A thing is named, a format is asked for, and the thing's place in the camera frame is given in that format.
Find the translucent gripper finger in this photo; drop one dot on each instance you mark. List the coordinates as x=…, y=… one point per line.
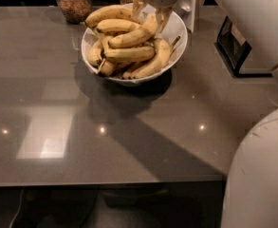
x=138, y=6
x=162, y=17

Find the diagonal yellow banana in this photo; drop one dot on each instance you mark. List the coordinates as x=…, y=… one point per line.
x=138, y=36

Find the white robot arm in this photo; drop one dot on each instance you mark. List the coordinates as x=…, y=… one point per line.
x=251, y=194

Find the white bowl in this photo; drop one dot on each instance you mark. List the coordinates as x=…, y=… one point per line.
x=122, y=73

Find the top yellow banana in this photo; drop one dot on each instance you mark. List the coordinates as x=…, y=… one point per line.
x=110, y=12

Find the right curved yellow banana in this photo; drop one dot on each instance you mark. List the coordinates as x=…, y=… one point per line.
x=163, y=52

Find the middle horizontal yellow banana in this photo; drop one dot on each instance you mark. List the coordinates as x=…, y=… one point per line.
x=133, y=54

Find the left small yellow banana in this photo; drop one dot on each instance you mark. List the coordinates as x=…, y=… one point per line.
x=94, y=56

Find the lower left yellow banana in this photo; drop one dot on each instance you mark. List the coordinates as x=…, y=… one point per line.
x=106, y=68

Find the white stand with scoop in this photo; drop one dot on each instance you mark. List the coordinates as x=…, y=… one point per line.
x=187, y=10

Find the glass jar with nuts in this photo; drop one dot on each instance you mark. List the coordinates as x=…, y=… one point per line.
x=75, y=11

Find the black napkin holder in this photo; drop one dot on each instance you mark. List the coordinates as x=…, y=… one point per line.
x=235, y=51

